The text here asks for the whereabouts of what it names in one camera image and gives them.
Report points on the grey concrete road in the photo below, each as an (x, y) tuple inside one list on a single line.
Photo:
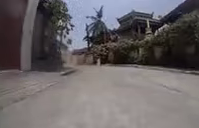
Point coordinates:
[(113, 100)]

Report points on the palm tree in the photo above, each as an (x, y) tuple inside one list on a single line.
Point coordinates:
[(97, 25)]

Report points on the building with tiered roof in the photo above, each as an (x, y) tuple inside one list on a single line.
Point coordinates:
[(137, 23)]

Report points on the leafy tree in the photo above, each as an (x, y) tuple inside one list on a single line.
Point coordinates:
[(53, 26)]

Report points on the kerb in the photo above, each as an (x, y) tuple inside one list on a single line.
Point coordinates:
[(173, 69)]

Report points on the pale pillar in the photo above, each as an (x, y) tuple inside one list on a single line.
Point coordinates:
[(28, 36)]

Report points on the green hedge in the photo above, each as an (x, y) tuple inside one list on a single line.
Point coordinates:
[(173, 41)]

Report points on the brick paved driveway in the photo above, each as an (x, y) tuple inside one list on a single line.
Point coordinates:
[(10, 88)]

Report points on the red gate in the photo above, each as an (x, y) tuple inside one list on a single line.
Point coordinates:
[(3, 33)]

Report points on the building with dark roof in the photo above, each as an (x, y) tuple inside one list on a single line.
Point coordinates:
[(187, 8)]

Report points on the pale wall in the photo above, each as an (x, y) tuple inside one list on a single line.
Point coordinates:
[(77, 59)]

